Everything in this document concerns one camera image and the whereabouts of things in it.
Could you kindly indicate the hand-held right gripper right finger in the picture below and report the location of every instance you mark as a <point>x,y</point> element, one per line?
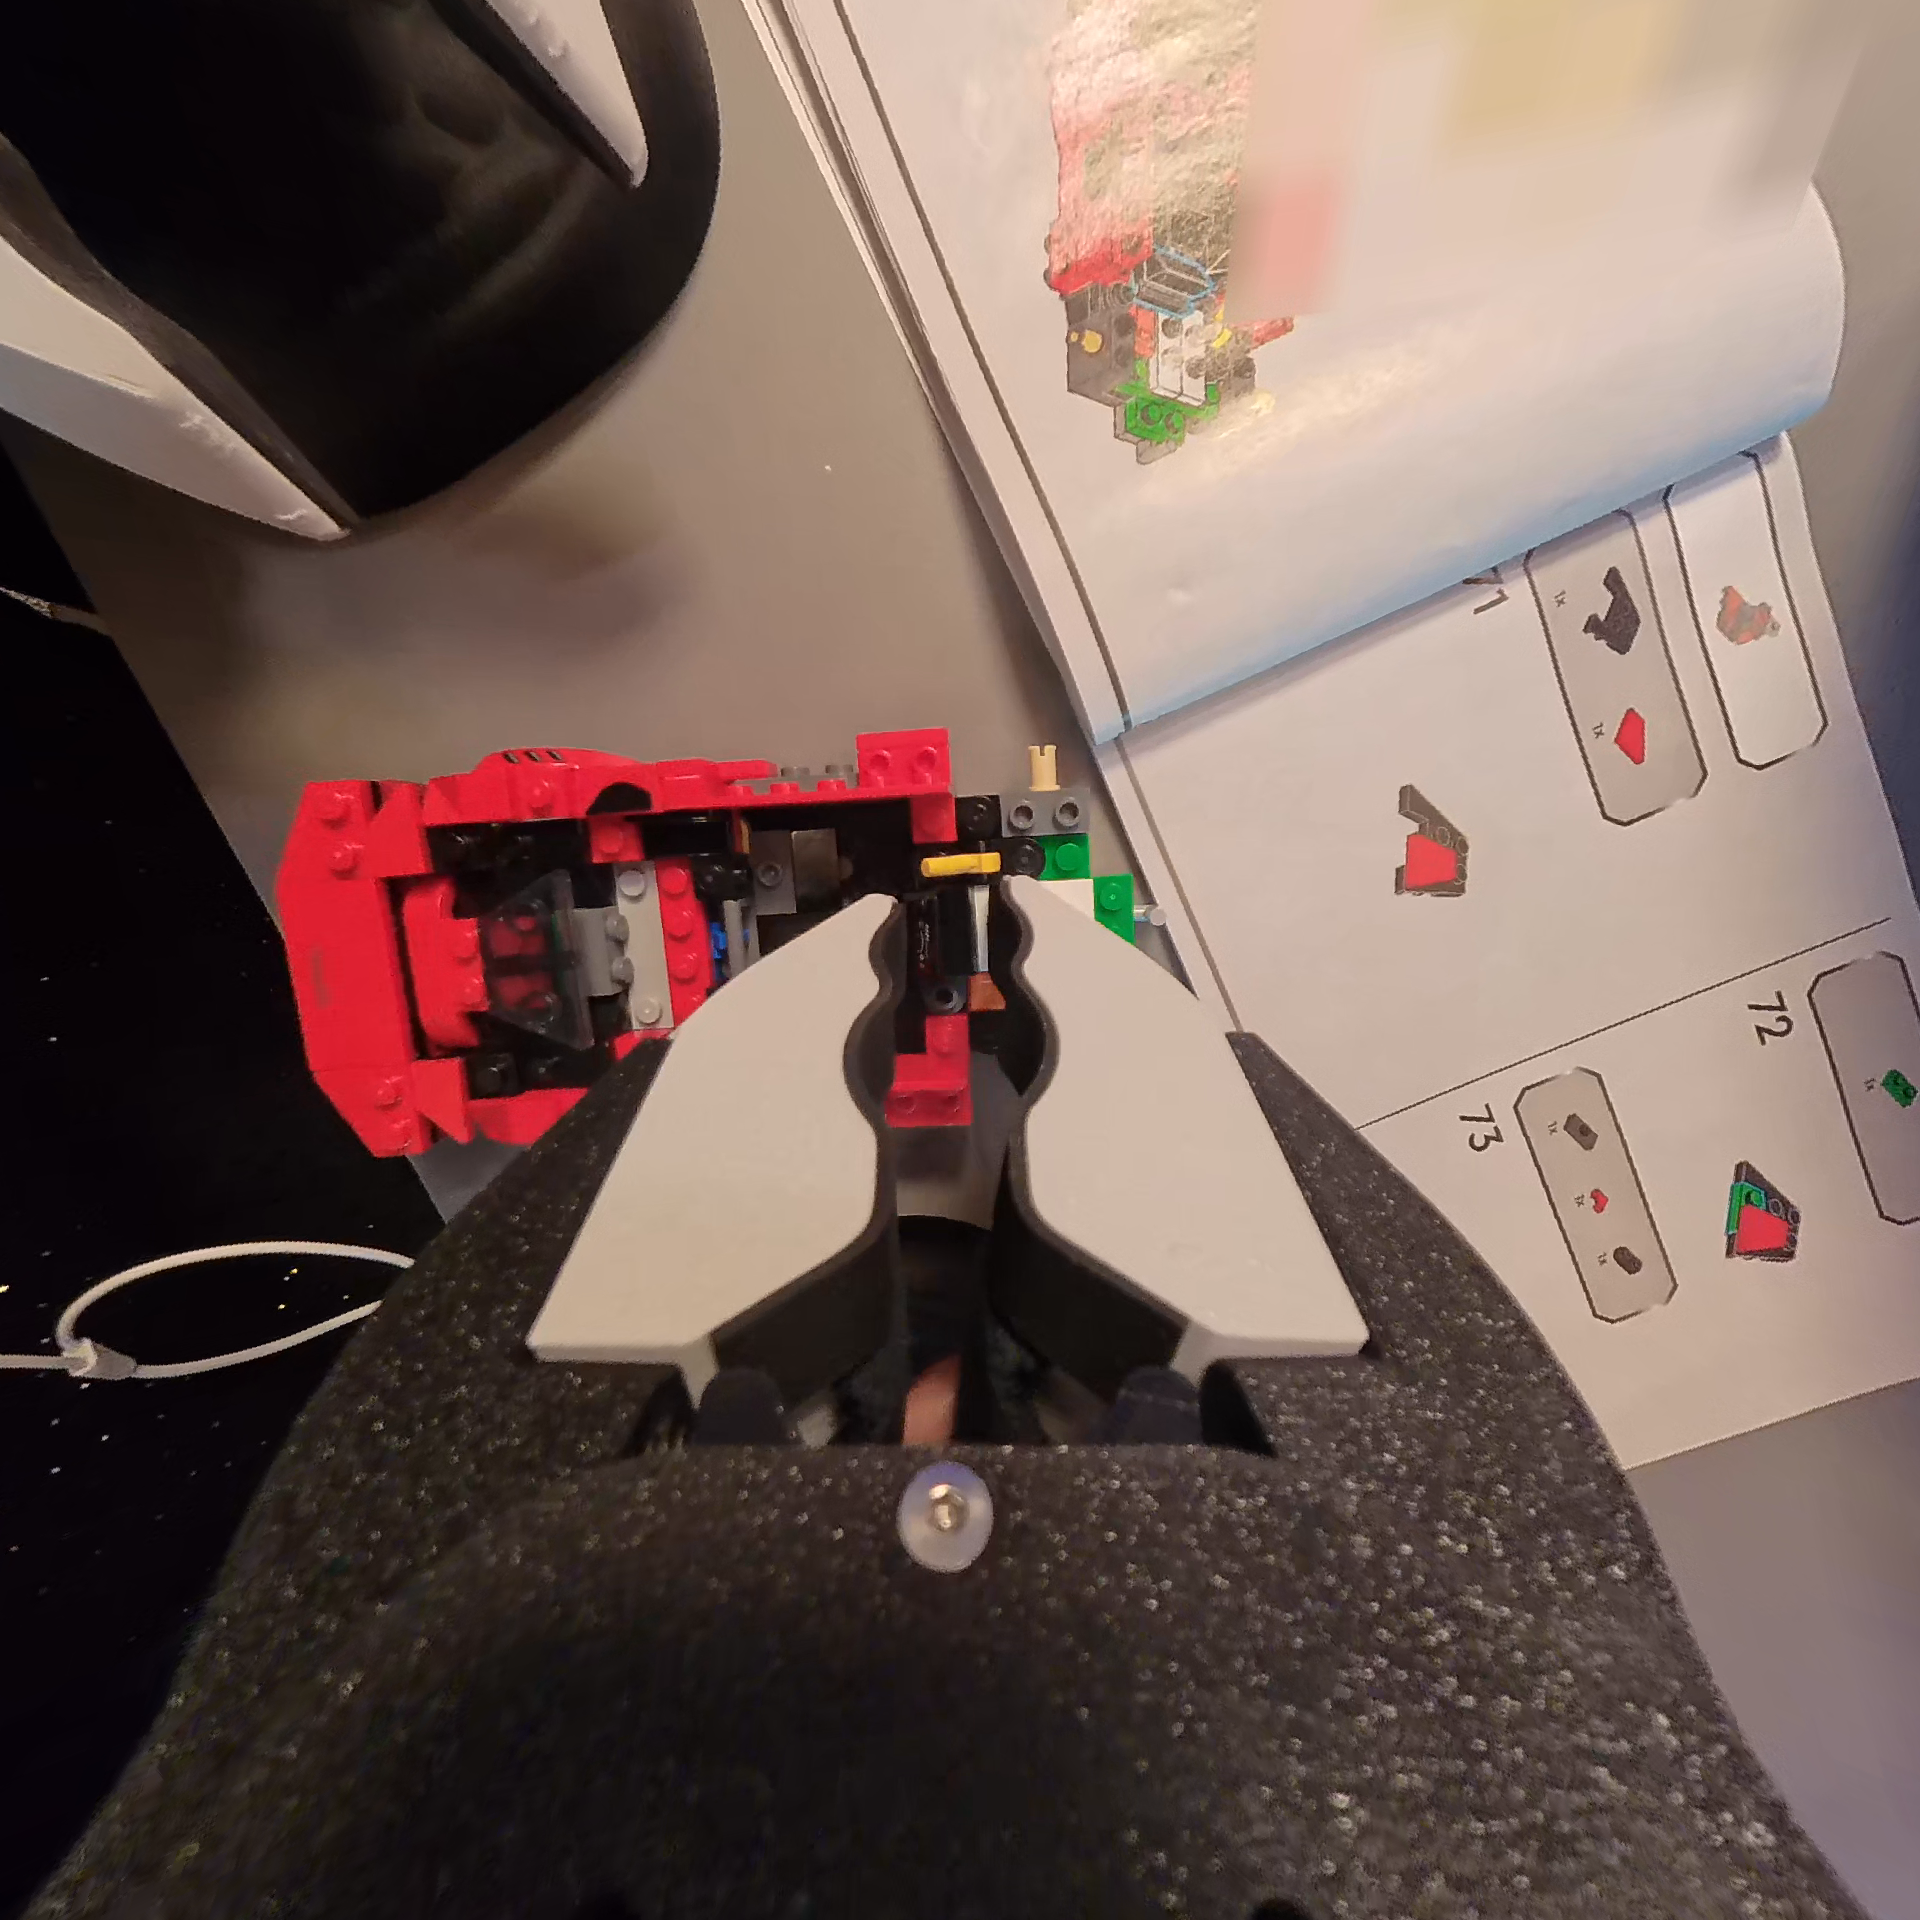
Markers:
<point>1171,1154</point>

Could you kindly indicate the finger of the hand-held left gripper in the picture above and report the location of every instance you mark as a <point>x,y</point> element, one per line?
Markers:
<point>90,360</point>
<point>563,76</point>

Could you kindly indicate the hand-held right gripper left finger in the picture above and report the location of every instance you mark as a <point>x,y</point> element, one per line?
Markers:
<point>720,1171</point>

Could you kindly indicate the lego instruction booklet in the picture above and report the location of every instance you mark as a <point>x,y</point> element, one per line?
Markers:
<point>1348,901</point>

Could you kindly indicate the red lego car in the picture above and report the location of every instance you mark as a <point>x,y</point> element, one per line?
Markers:
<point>346,901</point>

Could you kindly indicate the black foam cushion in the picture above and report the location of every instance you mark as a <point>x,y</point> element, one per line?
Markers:
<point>451,299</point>

